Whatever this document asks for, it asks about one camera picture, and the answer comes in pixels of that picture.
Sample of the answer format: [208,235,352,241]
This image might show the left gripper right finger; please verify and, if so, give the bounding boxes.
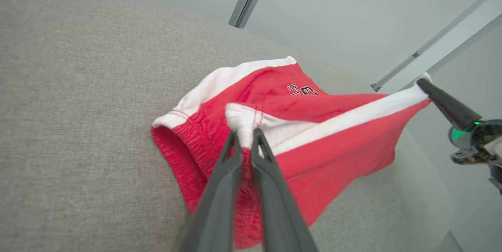
[251,128,318,252]

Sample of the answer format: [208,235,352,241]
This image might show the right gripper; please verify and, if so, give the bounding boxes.
[417,79,502,166]

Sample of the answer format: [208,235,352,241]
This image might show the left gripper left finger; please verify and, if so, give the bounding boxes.
[178,130,243,252]

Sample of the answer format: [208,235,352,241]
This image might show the red shorts white stripes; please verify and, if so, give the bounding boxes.
[151,56,432,249]

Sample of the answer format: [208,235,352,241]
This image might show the grey metal frame strut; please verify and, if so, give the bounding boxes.
[400,13,502,91]
[371,0,502,92]

